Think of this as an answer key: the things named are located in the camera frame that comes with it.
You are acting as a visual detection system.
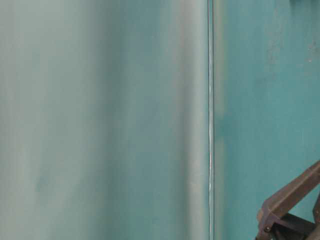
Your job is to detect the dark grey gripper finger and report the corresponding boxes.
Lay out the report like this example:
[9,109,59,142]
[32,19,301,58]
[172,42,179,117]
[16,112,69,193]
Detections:
[256,161,320,240]

